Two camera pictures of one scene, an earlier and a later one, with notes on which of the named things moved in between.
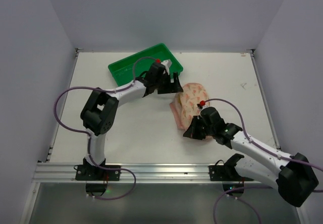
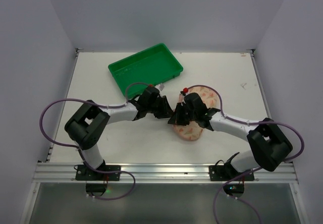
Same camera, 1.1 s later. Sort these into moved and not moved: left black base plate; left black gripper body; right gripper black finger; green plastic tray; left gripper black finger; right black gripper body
Moved: right black gripper body; right gripper black finger; left gripper black finger; left black gripper body
Not moved: left black base plate; green plastic tray
